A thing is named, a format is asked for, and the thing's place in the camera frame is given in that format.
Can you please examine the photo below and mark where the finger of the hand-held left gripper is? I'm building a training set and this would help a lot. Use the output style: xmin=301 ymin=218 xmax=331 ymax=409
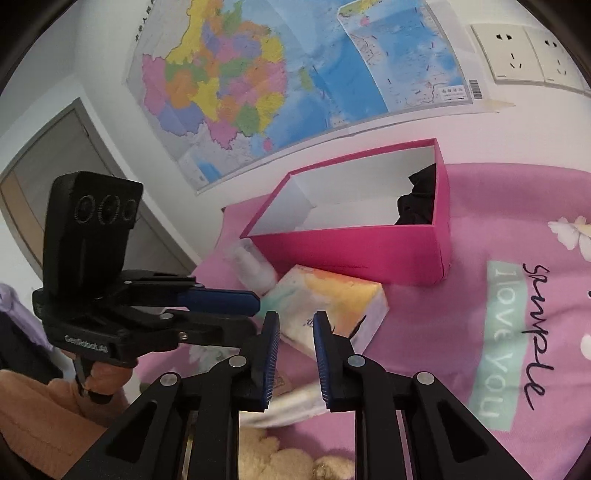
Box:
xmin=159 ymin=309 xmax=259 ymax=352
xmin=121 ymin=269 xmax=262 ymax=317

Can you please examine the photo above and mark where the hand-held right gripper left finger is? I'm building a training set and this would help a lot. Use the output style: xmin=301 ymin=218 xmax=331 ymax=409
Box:
xmin=65 ymin=310 xmax=282 ymax=480

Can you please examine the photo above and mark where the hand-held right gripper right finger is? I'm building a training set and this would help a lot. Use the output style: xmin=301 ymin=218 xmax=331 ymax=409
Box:
xmin=312 ymin=310 xmax=527 ymax=480

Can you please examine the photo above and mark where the pastel tissue pack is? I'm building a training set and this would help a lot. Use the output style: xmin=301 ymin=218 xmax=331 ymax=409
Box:
xmin=272 ymin=265 xmax=389 ymax=361

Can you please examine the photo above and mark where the beige plush toy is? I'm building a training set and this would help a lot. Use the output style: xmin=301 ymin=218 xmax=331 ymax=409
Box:
xmin=238 ymin=427 xmax=357 ymax=480

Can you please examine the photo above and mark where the pink cardboard box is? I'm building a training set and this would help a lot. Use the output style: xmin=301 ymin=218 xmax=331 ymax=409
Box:
xmin=239 ymin=138 xmax=452 ymax=287

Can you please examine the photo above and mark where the person's left forearm orange sleeve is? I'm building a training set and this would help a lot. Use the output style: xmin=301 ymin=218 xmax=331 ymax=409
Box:
xmin=0 ymin=368 xmax=132 ymax=469

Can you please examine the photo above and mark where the person's left hand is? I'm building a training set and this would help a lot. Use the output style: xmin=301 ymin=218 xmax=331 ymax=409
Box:
xmin=84 ymin=356 xmax=136 ymax=403

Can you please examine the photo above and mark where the clear plastic bottle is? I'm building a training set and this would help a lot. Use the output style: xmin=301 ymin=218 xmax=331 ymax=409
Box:
xmin=224 ymin=240 xmax=280 ymax=298

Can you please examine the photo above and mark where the grey door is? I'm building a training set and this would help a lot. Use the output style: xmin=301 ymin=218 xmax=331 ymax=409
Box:
xmin=0 ymin=97 xmax=197 ymax=289

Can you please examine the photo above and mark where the purple cloth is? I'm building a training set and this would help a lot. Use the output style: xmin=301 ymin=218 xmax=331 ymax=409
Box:
xmin=0 ymin=284 xmax=44 ymax=333

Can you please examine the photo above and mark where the dark cloth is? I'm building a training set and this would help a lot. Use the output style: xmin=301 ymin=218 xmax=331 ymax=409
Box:
xmin=0 ymin=313 xmax=66 ymax=385

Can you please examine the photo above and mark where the black cloth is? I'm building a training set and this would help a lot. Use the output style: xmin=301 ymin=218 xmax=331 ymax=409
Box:
xmin=394 ymin=162 xmax=438 ymax=226

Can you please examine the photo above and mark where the colourful wall map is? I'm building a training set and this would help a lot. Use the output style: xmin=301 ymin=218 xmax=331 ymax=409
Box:
xmin=126 ymin=0 xmax=485 ymax=195

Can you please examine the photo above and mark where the white wall socket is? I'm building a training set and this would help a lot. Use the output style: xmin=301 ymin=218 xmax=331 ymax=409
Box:
xmin=526 ymin=25 xmax=588 ymax=96
xmin=470 ymin=24 xmax=546 ymax=85

